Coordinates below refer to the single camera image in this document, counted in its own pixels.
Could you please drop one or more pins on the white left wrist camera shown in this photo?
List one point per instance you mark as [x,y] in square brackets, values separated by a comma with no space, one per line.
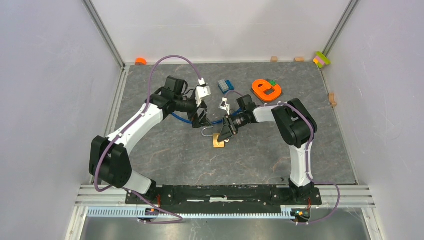
[201,91]

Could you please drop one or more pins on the orange letter e block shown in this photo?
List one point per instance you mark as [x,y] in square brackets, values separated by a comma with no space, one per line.
[265,91]

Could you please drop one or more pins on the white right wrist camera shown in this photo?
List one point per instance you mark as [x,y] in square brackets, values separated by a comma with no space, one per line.
[225,106]

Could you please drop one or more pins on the orange round cap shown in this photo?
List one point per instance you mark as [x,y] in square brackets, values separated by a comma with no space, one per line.
[140,61]

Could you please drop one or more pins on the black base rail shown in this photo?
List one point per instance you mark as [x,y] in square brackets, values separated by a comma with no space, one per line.
[229,199]

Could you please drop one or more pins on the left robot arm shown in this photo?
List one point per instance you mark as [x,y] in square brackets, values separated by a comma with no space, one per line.
[109,156]

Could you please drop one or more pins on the curved wooden block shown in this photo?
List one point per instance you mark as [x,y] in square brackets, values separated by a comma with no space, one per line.
[332,99]

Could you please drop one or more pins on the stacked coloured toy bricks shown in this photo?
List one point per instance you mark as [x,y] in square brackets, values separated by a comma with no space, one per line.
[320,60]

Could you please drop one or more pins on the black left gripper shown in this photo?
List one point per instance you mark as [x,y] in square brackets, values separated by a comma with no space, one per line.
[201,120]

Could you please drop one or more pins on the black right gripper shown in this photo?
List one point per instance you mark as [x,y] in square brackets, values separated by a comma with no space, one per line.
[228,126]

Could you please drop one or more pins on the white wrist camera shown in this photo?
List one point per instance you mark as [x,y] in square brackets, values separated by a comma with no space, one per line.
[225,106]
[201,91]

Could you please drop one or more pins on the blue toy brick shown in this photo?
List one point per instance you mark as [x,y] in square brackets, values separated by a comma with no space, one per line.
[225,86]

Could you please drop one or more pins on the small wooden block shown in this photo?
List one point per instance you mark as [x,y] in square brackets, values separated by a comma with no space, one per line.
[274,59]
[299,59]

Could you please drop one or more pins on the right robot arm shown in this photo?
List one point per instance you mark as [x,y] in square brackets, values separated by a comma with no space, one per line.
[296,127]

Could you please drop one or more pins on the blue cable lock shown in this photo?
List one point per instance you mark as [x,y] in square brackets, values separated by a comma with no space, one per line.
[212,123]

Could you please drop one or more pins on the brass padlock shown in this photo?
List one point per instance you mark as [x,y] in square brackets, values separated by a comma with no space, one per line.
[214,136]

